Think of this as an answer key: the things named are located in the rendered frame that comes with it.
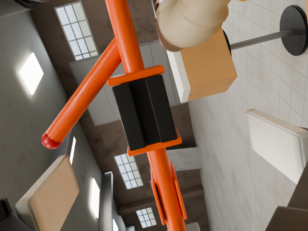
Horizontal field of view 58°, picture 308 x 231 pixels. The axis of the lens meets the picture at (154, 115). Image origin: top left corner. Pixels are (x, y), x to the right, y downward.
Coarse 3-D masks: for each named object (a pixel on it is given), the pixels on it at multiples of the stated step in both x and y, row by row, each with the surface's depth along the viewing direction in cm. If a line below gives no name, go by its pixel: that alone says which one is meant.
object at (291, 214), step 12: (300, 180) 10; (300, 192) 9; (288, 204) 8; (300, 204) 8; (276, 216) 7; (288, 216) 7; (300, 216) 7; (276, 228) 7; (288, 228) 7; (300, 228) 7
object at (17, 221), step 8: (0, 200) 13; (0, 208) 13; (8, 208) 13; (0, 216) 12; (8, 216) 13; (16, 216) 12; (0, 224) 12; (8, 224) 12; (16, 224) 12; (24, 224) 11
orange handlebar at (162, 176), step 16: (112, 0) 27; (112, 16) 28; (128, 16) 28; (128, 32) 28; (128, 48) 28; (128, 64) 29; (160, 160) 31; (160, 176) 31; (176, 176) 34; (160, 192) 32; (176, 192) 32; (160, 208) 32; (176, 208) 32; (176, 224) 32
